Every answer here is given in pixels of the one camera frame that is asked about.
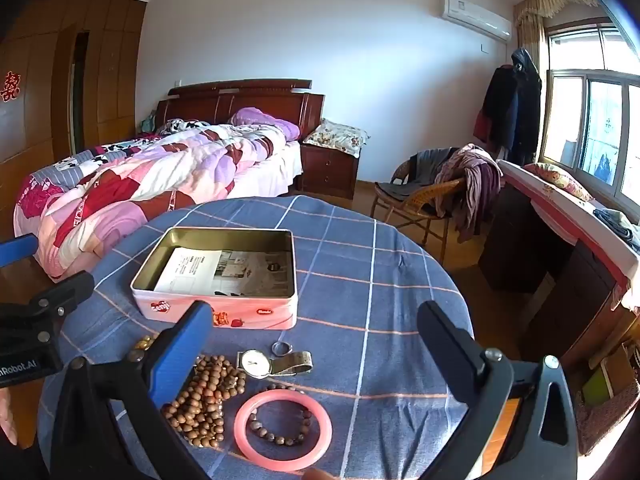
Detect dark grey clothing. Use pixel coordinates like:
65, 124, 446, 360
375, 147, 466, 202

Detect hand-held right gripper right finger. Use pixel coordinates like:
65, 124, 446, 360
417, 301, 593, 480

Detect folded dark clothes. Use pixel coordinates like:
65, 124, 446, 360
594, 208, 640, 253

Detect person's left hand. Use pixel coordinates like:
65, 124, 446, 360
0, 389, 19, 447

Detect pink patchwork quilt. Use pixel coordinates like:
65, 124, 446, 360
14, 122, 301, 281

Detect white air conditioner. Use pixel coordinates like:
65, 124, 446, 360
442, 0, 513, 41

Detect dark bead bracelet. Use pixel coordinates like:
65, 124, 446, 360
248, 384, 313, 447

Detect pink desk cloth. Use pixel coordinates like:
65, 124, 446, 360
497, 160, 640, 306

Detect pink bangle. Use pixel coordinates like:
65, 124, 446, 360
233, 390, 333, 472

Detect wicker chair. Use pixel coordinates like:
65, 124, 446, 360
371, 149, 493, 256

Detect dark wooden nightstand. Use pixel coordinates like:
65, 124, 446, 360
299, 142, 360, 200

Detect silver wristwatch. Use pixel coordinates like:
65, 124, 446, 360
236, 349, 314, 380

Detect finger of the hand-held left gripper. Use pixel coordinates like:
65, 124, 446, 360
0, 235, 40, 268
27, 271, 95, 317

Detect printed paper sheet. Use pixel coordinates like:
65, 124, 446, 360
153, 247, 293, 297

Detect woven basket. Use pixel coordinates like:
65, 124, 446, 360
572, 360, 640, 456

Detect pink tin box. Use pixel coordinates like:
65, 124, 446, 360
131, 226, 298, 331

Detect floral pillow with red trim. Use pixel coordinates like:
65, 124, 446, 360
522, 162, 596, 202

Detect hanging dark coats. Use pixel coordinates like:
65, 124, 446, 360
474, 47, 543, 166

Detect brown wooden wardrobe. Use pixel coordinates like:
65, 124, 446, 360
0, 0, 148, 241

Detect dark wooden desk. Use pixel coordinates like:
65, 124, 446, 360
478, 160, 640, 361

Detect floral pillow with white ground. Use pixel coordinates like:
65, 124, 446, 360
303, 119, 371, 157

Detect beige curtain valance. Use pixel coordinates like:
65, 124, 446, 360
514, 0, 600, 71

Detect black white patterned bedsheet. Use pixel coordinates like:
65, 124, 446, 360
30, 119, 211, 188

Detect mauve clothing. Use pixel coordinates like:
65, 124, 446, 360
434, 143, 503, 243

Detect purple pillow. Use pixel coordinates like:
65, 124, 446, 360
229, 107, 301, 142

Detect brown wooden bead necklace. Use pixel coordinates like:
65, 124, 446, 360
161, 354, 247, 450

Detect red paper decoration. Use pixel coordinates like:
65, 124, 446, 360
0, 71, 22, 103

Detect window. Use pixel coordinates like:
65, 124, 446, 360
540, 17, 640, 211

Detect dark wooden bed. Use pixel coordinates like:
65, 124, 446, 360
12, 79, 326, 281

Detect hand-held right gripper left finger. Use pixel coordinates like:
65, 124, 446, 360
50, 301, 216, 480

